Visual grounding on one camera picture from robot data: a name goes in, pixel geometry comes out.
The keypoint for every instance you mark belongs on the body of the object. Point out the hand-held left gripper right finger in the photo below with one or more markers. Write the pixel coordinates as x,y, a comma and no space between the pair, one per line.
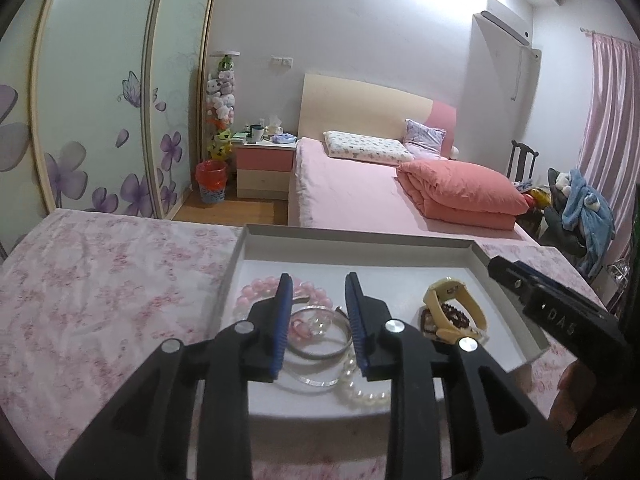
356,325

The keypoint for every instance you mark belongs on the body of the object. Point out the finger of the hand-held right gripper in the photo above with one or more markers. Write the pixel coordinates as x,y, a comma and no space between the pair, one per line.
510,277
555,282

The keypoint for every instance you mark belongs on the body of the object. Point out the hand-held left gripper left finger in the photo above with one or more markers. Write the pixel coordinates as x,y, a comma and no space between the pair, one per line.
281,320

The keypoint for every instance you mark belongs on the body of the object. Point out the small pink charm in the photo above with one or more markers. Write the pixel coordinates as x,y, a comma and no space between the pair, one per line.
305,331

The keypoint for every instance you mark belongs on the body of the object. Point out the wide silver cuff bangle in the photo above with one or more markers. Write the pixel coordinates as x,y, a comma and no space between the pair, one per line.
320,352

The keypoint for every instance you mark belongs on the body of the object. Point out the clear bangle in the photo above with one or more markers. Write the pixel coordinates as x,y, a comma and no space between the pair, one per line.
320,384

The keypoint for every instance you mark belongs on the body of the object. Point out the yellow wrist watch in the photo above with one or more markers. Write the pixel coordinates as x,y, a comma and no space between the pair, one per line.
434,292

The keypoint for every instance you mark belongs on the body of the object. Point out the shallow grey cardboard box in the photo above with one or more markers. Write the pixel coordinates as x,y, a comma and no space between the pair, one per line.
400,255

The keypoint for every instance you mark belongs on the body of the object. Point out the person's right hand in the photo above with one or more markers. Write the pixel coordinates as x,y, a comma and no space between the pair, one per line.
570,400

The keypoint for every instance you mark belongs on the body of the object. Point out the grey chair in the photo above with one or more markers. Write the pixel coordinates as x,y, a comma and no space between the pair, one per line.
557,220

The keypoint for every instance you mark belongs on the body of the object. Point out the blue plush garment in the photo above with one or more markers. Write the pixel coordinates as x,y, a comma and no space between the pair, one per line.
585,210

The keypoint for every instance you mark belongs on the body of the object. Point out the red and yellow toy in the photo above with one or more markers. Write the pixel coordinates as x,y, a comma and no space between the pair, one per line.
535,196

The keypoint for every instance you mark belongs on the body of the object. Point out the grey and white plush toy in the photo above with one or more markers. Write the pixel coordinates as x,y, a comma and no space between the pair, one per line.
562,183

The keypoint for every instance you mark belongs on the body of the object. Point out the folded pink quilt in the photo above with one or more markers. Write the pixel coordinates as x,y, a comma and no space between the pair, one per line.
460,190

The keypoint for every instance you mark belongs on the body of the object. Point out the dark wooden chair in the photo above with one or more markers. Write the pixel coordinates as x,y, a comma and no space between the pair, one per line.
517,160

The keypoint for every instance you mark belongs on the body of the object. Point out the pink bed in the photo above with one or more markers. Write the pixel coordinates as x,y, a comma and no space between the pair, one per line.
350,190

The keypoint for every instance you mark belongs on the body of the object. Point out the small white round lamp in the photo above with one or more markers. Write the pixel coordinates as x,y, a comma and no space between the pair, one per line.
454,152

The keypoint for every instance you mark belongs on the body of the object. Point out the pink and cream nightstand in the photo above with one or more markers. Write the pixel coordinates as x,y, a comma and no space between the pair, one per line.
262,170

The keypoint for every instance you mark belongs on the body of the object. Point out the red lined trash bin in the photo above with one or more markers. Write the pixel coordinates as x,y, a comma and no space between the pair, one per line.
211,185

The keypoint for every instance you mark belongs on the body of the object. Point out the small purple pillow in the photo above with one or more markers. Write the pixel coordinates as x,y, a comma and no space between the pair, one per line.
425,137

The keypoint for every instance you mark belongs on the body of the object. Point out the white patterned pillow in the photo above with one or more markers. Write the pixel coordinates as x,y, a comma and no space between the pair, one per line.
365,147

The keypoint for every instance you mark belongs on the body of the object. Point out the pink curtain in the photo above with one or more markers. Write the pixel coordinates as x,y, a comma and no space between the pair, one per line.
610,110

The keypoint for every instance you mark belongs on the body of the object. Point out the pink floral sheet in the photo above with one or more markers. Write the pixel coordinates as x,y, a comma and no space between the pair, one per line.
100,310

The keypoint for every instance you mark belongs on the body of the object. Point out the blue and white cloth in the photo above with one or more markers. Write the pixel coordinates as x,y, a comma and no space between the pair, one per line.
283,138

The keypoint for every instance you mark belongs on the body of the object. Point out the green box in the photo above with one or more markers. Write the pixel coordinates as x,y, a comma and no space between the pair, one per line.
240,136

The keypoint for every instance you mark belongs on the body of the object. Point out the white pipe cover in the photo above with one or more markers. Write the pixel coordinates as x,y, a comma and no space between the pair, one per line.
530,70

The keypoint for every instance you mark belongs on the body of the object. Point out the cream and pink headboard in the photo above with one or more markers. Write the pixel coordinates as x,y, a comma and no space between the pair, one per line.
360,105

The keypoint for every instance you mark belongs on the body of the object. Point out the tower of plush toys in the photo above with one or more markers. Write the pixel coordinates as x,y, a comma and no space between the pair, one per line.
222,95

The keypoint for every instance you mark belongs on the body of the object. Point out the curtain rod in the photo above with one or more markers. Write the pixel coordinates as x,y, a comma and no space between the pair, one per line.
607,35

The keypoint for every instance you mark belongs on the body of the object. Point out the white air conditioner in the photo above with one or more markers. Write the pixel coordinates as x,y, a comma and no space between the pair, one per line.
505,22

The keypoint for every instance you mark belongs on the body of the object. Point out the floral sliding door wardrobe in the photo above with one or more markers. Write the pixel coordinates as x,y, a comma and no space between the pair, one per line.
100,85

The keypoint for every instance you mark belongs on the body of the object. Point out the white wall socket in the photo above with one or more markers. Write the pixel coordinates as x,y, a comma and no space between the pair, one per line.
281,61

